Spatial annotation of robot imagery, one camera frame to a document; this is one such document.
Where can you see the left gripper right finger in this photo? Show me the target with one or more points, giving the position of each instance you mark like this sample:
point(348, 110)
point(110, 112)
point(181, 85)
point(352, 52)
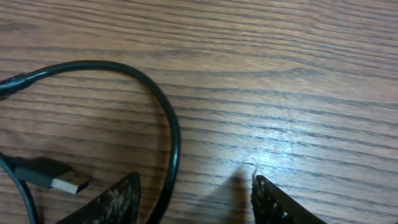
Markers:
point(271, 205)

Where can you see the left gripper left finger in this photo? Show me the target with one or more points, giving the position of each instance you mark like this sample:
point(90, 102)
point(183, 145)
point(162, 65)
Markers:
point(117, 205)

